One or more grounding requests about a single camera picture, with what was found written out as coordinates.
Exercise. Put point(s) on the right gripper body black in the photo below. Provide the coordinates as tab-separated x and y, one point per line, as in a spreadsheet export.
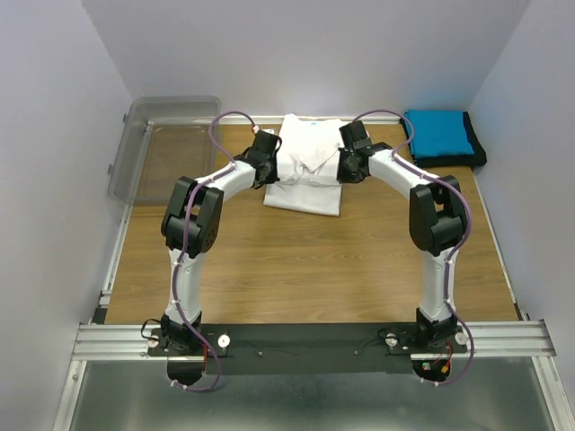
345	172

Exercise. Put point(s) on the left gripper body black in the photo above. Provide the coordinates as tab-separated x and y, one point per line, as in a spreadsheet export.
270	175

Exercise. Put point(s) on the white t shirt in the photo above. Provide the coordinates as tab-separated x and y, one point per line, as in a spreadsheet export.
307	162

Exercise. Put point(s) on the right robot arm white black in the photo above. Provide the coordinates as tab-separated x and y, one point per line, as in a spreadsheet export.
438	223

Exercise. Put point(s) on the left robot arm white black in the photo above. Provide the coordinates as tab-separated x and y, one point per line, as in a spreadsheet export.
190	227

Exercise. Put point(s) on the folded blue t shirt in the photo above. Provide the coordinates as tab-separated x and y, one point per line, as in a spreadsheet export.
438	133

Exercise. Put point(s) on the clear plastic bin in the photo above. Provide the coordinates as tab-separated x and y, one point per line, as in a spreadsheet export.
163	139

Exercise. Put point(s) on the folded black t shirt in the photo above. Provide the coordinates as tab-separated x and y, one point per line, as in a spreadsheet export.
477	160

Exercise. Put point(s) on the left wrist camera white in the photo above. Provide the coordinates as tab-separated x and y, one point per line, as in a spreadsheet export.
267	130

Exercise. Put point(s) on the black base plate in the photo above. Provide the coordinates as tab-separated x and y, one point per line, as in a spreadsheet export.
332	348

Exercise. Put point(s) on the aluminium frame rail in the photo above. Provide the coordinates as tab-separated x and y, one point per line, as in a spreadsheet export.
502	382

